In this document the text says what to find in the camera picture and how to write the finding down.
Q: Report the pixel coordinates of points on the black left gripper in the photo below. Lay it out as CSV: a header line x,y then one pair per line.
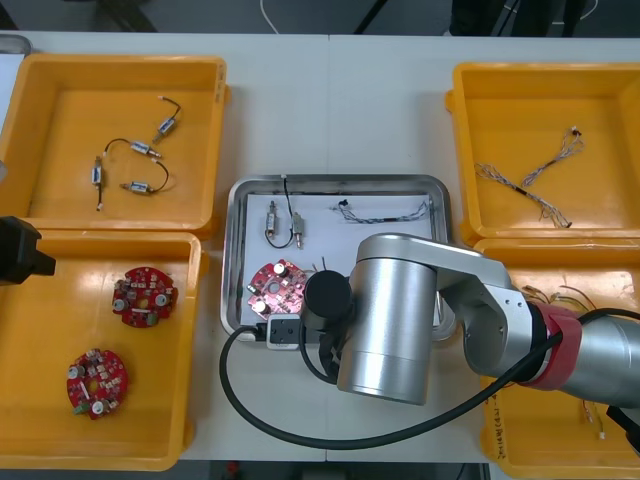
x,y
17,250

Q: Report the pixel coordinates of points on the yellow-orange plastic bin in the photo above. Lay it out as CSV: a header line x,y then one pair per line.
x,y
550,450
160,400
500,100
125,210

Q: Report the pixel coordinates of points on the white paper sheet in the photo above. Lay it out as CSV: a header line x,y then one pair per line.
x,y
350,240

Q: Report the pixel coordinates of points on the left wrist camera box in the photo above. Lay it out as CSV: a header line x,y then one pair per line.
x,y
2,170

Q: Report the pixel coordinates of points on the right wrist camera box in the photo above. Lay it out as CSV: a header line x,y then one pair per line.
x,y
283,331

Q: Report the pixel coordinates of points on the small steel tray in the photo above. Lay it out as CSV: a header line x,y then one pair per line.
x,y
15,45

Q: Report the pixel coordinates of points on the round red circuit board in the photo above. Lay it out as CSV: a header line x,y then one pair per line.
x,y
285,296
107,372
150,282

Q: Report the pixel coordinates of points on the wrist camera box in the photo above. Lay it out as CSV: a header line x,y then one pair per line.
x,y
2,170
283,331

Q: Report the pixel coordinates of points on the right arm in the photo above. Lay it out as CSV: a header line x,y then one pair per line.
x,y
390,300

